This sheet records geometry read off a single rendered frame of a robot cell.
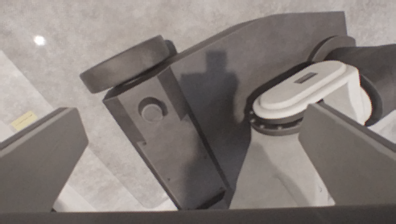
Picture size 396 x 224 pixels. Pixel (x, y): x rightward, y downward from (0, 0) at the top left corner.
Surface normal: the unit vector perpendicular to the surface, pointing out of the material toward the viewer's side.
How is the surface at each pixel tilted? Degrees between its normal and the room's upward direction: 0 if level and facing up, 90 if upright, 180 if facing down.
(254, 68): 0
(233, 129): 0
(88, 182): 0
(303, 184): 90
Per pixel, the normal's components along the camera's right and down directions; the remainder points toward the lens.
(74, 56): 0.30, 0.27
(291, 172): -0.41, -0.83
